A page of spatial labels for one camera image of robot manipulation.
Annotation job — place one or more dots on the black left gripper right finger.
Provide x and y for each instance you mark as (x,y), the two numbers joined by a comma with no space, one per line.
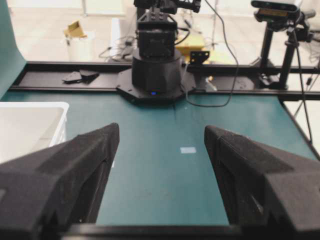
(268,193)

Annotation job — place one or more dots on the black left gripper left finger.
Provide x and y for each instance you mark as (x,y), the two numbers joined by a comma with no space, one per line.
(49,190)

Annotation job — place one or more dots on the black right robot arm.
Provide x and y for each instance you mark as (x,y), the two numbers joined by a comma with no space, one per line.
(155,67)

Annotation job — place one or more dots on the white plastic basket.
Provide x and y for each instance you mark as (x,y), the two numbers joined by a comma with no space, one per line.
(27,127)

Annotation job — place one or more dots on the small white tape marker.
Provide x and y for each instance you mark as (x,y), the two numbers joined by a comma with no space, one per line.
(188,150)

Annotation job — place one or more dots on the white bin with cardboard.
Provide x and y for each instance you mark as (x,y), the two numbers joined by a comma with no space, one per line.
(80,44)

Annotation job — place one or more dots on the yellow box behind table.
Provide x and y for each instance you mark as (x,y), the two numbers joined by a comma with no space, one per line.
(193,43)

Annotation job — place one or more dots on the black flat parts on rail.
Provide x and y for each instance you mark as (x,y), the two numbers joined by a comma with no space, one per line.
(81,76)

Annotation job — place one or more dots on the black aluminium rail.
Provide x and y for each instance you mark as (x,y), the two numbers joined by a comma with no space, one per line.
(103,77)

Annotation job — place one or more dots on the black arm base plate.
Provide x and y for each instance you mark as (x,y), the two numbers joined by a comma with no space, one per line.
(137,95)

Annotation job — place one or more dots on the black metal bracket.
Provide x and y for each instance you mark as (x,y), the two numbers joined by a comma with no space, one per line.
(199,57)

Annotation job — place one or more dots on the black camera on stand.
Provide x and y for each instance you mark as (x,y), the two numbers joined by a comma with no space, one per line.
(281,14)

